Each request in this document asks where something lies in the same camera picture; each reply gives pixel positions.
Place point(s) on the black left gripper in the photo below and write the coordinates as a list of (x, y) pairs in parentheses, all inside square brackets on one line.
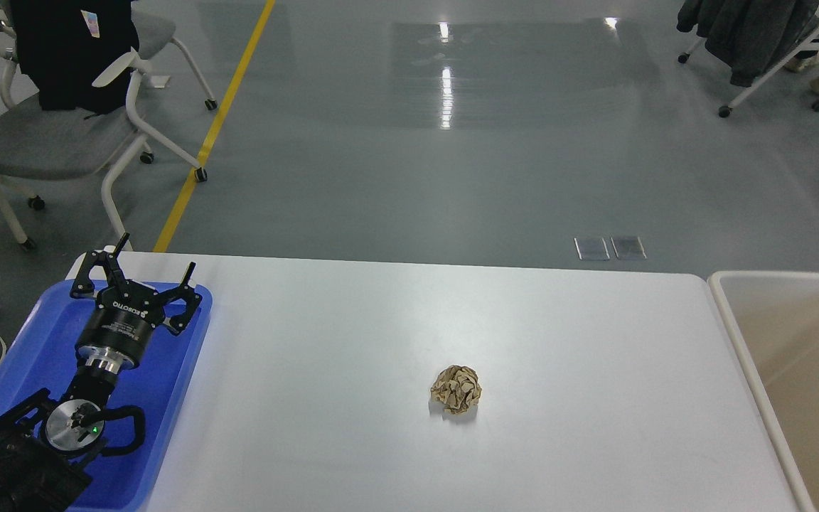
[(116, 322)]

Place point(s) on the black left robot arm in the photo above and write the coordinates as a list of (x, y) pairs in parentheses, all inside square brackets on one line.
[(46, 444)]

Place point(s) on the blue plastic tray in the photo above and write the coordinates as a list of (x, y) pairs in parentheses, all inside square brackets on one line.
[(43, 356)]

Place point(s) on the grey white office chair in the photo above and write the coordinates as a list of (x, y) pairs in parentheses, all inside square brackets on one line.
[(62, 145)]

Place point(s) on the black jacket on chair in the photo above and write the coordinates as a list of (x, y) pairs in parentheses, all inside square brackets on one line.
[(63, 46)]

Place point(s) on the crumpled brown paper ball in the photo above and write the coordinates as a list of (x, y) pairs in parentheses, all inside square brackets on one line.
[(457, 388)]

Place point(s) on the left floor socket plate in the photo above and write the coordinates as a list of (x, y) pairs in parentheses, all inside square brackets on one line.
[(592, 248)]

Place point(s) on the floor socket plate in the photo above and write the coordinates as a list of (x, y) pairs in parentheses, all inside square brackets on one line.
[(592, 248), (628, 248)]

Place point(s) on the right floor socket plate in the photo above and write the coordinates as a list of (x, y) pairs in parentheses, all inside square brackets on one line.
[(628, 248)]

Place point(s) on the beige plastic bin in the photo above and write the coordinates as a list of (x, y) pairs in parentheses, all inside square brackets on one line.
[(772, 318)]

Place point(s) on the chair with dark coat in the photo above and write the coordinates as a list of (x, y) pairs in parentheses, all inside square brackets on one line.
[(754, 38)]

